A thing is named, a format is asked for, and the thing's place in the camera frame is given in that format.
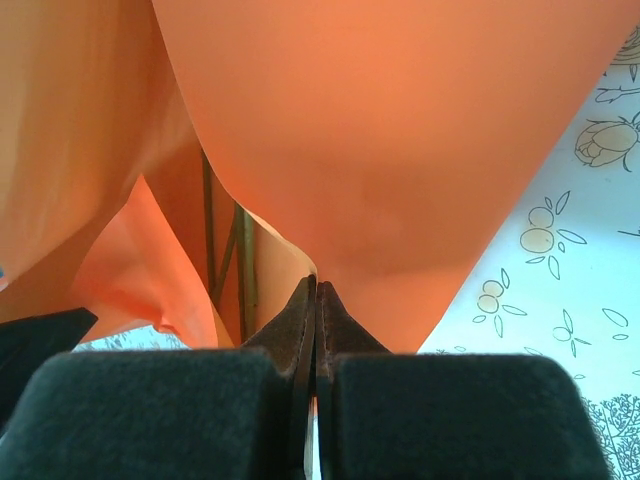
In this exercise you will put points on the fake flower bouquet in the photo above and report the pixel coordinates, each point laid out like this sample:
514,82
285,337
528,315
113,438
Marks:
245,260

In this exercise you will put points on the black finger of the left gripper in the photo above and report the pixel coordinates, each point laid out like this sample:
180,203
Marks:
35,335

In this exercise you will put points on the orange wrapping paper sheet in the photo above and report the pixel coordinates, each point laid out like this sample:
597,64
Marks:
350,125

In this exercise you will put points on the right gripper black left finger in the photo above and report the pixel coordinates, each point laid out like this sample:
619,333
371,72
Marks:
150,415

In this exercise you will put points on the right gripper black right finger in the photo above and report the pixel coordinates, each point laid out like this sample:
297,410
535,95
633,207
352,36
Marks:
450,420

